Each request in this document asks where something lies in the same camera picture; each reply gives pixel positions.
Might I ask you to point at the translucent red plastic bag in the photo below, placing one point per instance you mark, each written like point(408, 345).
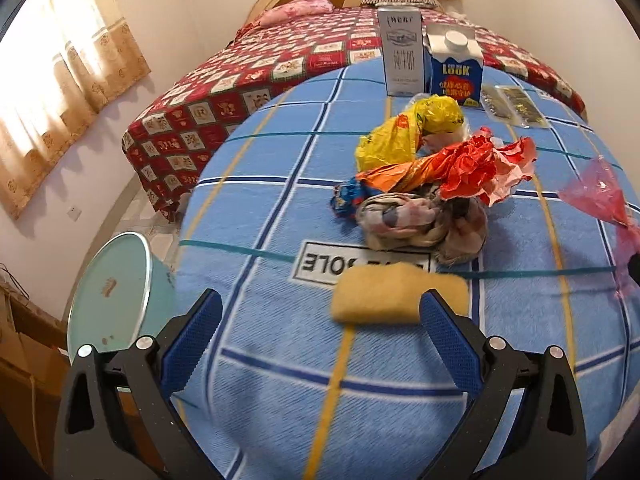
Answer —
point(600, 195)

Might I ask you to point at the bed with red patterned quilt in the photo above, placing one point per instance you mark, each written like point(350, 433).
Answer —
point(225, 85)

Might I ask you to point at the beige patterned wide curtain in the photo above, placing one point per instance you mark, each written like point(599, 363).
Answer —
point(60, 90)

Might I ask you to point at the yellow sponge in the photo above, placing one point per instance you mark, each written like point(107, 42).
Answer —
point(385, 295)

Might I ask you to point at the blue carton with white cap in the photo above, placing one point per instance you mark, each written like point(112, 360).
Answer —
point(456, 75)

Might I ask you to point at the patterned cloth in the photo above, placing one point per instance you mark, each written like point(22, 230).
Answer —
point(420, 225)

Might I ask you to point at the white wall socket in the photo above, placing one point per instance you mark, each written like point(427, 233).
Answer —
point(75, 212)

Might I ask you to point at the blue plaid tablecloth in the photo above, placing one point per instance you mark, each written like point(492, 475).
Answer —
point(280, 240)

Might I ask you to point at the red wrapper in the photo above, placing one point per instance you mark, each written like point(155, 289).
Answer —
point(485, 162)

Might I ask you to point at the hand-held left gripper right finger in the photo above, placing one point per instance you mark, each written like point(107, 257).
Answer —
point(447, 332)

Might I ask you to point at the teal plastic bin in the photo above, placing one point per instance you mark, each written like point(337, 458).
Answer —
point(115, 290)

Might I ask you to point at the white tall carton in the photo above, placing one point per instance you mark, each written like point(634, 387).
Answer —
point(402, 55)

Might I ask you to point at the wooden cabinet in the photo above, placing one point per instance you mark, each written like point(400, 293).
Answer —
point(25, 355)

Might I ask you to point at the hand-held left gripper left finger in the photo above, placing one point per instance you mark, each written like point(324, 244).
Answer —
point(192, 332)

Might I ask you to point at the orange foil wrapper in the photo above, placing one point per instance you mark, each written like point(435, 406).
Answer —
point(400, 175)

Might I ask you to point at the yellow plastic bag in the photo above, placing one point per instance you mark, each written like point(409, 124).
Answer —
point(400, 135)

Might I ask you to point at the clear plastic packet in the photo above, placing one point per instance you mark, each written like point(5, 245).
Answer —
point(524, 107)
point(495, 101)

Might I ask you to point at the blue wrapper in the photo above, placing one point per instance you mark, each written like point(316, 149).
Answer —
point(345, 198)

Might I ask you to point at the pink pillow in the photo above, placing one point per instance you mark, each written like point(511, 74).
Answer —
point(295, 10)

